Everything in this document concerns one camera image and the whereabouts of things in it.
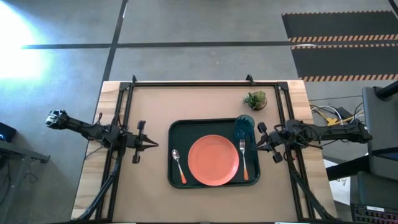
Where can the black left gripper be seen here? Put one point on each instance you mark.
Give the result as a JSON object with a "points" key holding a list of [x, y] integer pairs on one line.
{"points": [[136, 143]]}

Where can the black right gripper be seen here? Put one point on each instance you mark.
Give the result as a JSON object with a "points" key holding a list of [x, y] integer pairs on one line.
{"points": [[273, 141]]}

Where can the blue faceted plastic cup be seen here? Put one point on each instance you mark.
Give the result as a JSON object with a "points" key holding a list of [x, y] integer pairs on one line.
{"points": [[244, 126]]}

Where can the dark green tray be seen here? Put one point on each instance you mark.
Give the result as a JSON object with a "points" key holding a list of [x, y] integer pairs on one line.
{"points": [[186, 130]]}

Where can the orange plastic plate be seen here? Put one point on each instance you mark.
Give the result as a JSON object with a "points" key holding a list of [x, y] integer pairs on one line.
{"points": [[213, 160]]}

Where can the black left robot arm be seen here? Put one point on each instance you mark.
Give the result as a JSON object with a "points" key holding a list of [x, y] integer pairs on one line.
{"points": [[84, 130]]}

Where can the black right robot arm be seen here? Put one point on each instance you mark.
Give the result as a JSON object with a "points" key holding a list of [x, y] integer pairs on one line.
{"points": [[335, 133]]}

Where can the succulent plant in black pot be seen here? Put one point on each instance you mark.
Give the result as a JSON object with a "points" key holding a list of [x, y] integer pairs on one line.
{"points": [[255, 100]]}

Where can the white paper sheet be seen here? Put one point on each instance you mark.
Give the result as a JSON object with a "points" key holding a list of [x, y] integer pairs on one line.
{"points": [[340, 189]]}

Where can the black hazard-striped floor mat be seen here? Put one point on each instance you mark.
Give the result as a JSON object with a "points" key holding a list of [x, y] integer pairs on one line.
{"points": [[342, 60], [339, 25]]}

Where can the grey cabinet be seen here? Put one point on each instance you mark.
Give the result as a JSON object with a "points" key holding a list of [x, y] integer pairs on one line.
{"points": [[381, 133]]}

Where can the black rack unit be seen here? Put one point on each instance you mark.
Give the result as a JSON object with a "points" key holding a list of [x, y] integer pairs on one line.
{"points": [[374, 214]]}

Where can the grey metal stand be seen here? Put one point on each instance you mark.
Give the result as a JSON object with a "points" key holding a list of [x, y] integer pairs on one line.
{"points": [[18, 152]]}

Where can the black box device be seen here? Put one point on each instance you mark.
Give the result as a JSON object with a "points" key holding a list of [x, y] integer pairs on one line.
{"points": [[7, 132]]}

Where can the black aluminium rig frame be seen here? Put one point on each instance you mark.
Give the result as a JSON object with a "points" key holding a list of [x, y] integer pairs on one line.
{"points": [[202, 84]]}

